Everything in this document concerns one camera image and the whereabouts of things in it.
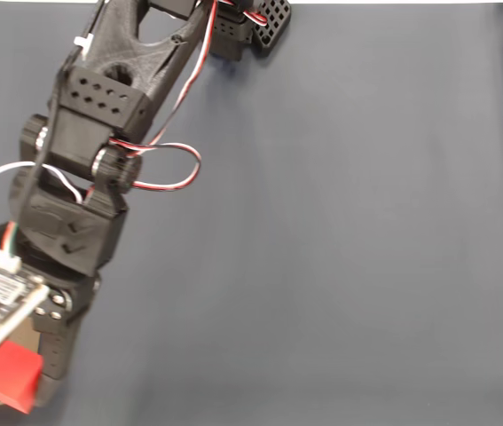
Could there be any red cube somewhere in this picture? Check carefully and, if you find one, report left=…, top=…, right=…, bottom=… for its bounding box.
left=0, top=340, right=45, bottom=415

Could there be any tan box with white rim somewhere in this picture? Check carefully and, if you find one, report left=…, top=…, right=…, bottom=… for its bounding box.
left=0, top=317, right=43, bottom=410

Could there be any black camera cable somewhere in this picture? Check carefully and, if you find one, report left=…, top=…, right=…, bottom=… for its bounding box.
left=9, top=0, right=106, bottom=261

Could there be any red white black servo cable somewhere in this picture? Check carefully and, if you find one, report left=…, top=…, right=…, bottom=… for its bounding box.
left=107, top=0, right=271, bottom=193

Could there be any white cable clip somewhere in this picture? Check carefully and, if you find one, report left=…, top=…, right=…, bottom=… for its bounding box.
left=73, top=34, right=95, bottom=60

